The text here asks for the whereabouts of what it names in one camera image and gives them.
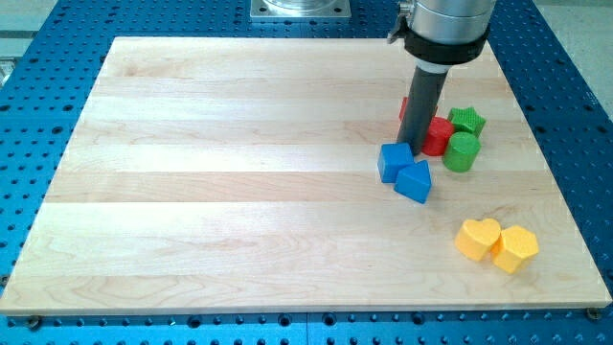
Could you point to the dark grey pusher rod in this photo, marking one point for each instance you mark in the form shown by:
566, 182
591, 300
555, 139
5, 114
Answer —
423, 96

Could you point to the blue cube block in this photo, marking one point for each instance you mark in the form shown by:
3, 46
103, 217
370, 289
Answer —
393, 158

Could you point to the blue triangular prism block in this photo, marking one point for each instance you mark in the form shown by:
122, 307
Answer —
414, 181

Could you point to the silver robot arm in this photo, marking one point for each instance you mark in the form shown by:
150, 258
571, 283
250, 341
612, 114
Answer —
439, 34

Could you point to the red block behind rod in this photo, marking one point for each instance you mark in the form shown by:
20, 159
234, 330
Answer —
402, 109

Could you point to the red cylinder block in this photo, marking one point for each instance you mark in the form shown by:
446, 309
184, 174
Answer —
437, 137

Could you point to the green star block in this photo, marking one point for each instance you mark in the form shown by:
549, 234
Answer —
466, 120

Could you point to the green cylinder block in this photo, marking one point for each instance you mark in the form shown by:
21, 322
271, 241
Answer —
461, 151

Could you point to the yellow heart block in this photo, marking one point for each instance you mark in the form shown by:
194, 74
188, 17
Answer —
476, 237

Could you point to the yellow hexagon block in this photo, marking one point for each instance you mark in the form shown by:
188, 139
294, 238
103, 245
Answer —
514, 249

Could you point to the light wooden board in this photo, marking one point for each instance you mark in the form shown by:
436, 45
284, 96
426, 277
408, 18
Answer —
210, 175

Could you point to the blue perforated metal table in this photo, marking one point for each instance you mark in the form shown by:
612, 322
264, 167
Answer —
49, 86

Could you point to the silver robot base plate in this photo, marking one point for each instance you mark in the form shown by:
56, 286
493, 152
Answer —
277, 9

